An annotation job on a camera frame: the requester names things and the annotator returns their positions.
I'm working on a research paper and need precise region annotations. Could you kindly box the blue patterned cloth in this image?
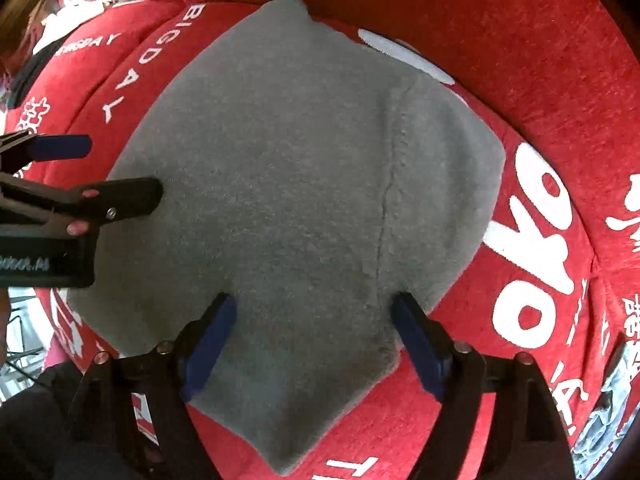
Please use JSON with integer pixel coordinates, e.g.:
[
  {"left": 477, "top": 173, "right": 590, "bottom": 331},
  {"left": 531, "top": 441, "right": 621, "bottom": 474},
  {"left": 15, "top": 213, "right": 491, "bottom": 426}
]
[{"left": 570, "top": 340, "right": 639, "bottom": 479}]

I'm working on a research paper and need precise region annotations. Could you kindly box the person's left hand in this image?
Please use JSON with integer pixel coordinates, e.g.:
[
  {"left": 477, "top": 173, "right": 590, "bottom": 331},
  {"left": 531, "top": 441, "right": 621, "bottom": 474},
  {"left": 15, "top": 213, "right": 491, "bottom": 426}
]
[{"left": 66, "top": 188, "right": 100, "bottom": 237}]

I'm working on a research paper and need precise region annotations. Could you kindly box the red printed bed cover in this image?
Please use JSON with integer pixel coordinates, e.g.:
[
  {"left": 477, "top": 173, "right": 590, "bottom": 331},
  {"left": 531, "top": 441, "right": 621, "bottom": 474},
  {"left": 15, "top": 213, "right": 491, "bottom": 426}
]
[{"left": 6, "top": 0, "right": 639, "bottom": 479}]

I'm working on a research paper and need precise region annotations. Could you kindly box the pile of mixed clothes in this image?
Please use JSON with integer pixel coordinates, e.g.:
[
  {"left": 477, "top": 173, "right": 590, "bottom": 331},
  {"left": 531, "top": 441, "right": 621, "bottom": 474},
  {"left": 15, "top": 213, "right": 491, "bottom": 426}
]
[{"left": 1, "top": 0, "right": 61, "bottom": 112}]

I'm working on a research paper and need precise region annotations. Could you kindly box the grey sweatshirt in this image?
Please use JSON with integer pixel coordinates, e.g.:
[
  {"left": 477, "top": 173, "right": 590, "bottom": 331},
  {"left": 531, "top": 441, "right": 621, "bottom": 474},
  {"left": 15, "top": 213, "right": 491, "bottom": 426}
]
[{"left": 67, "top": 0, "right": 506, "bottom": 474}]

